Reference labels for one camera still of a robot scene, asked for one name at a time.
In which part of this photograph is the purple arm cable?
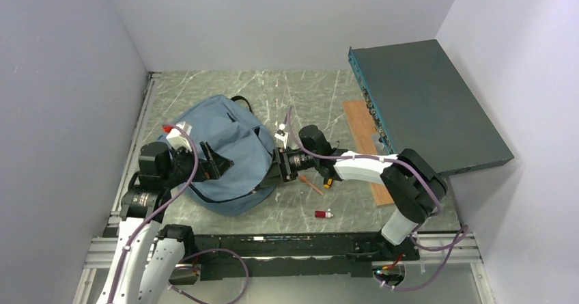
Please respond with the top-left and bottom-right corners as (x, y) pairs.
(104, 124), (201, 304)
(285, 106), (470, 293)

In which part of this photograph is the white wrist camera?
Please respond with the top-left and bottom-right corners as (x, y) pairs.
(159, 122), (193, 153)
(274, 123), (288, 148)

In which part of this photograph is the small red white tube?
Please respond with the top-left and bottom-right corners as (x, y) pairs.
(314, 210), (333, 219)

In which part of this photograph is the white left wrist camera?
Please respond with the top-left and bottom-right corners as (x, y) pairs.
(159, 122), (193, 153)

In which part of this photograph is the orange pencil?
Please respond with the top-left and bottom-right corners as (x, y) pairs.
(298, 175), (324, 196)

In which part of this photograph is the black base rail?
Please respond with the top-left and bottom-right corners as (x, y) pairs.
(186, 232), (420, 281)

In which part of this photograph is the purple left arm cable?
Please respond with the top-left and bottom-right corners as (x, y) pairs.
(104, 124), (201, 304)

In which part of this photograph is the dark teal network switch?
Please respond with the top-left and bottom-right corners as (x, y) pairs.
(348, 39), (514, 176)

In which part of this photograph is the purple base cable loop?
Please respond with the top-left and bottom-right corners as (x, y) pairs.
(168, 247), (251, 304)

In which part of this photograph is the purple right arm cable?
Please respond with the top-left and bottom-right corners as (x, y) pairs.
(285, 106), (470, 293)

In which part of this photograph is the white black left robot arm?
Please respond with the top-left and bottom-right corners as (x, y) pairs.
(97, 141), (234, 303)

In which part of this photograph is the brown wooden board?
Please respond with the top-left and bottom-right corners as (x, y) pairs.
(342, 100), (394, 207)

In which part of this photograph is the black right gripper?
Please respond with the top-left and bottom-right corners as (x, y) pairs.
(261, 146), (318, 187)

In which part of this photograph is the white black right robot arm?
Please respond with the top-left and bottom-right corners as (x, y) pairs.
(262, 124), (448, 260)

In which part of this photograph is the yellow black screwdriver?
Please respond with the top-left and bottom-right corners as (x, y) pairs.
(323, 178), (333, 189)

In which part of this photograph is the blue student backpack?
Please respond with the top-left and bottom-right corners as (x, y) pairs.
(176, 95), (275, 216)

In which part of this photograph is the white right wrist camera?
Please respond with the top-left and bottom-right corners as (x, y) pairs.
(274, 123), (288, 148)

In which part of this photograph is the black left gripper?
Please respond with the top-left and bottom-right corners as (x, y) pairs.
(162, 140), (233, 189)

